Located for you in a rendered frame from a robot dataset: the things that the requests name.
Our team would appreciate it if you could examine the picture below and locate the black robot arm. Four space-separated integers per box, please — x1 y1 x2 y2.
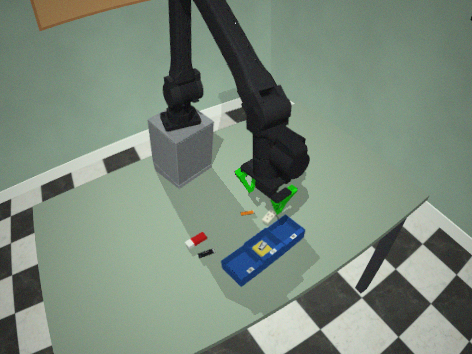
160 0 310 179

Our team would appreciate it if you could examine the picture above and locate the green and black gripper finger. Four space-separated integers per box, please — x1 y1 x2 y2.
235 167 256 193
271 185 297 215

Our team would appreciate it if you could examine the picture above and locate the blue rack of three bins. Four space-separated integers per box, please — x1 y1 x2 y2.
221 215 305 286

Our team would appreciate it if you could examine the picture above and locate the black aa battery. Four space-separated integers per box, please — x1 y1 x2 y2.
198 249 215 258

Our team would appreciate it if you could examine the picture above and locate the white domino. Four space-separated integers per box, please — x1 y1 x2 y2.
262 210 277 224

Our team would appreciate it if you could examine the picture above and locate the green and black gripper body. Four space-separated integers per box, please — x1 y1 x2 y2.
241 154 292 203

